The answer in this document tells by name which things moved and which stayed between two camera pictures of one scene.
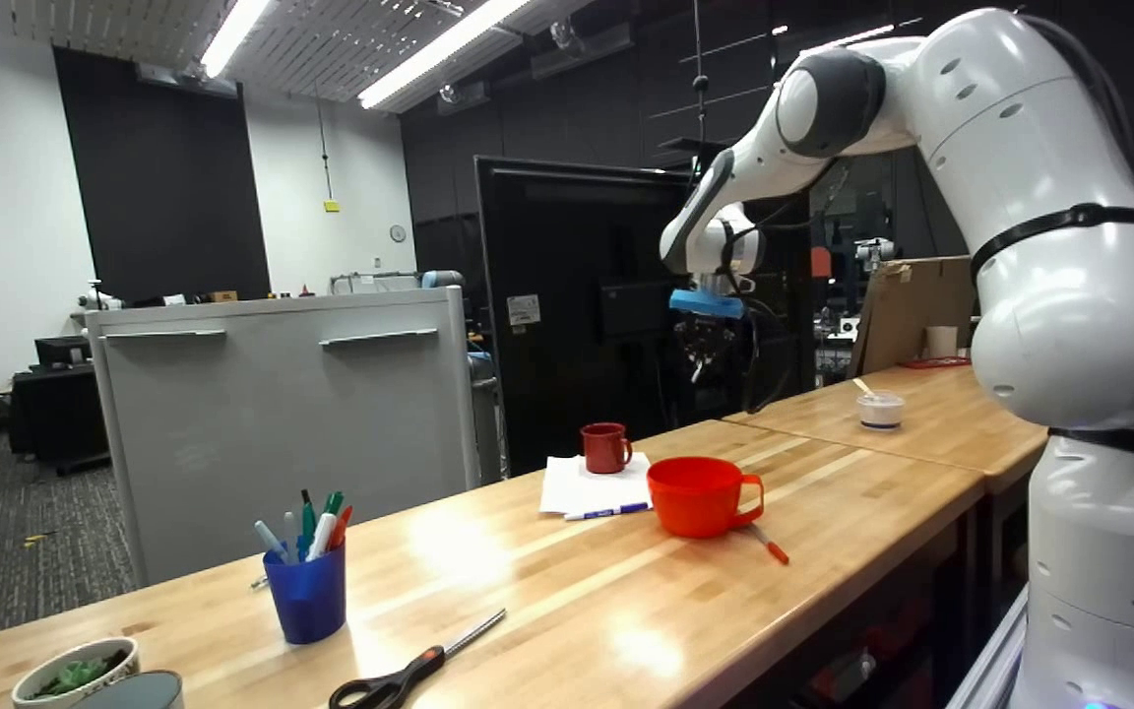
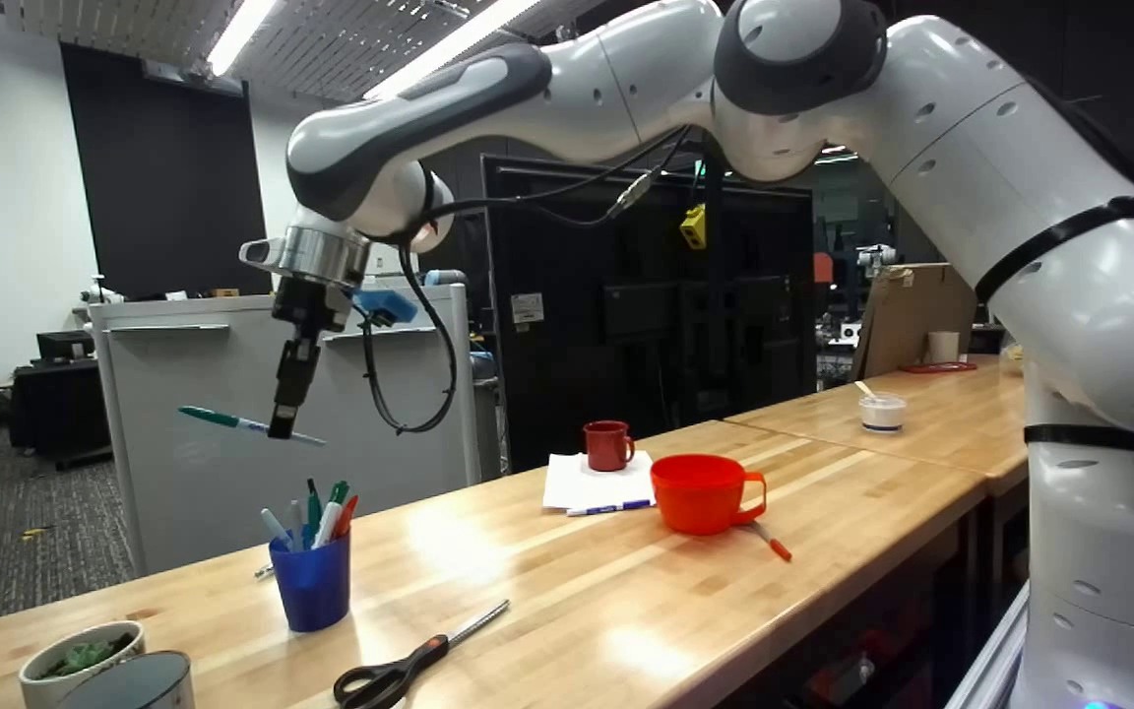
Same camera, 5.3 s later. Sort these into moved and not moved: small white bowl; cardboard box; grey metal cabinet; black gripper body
Moved: black gripper body
Not moved: small white bowl; grey metal cabinet; cardboard box
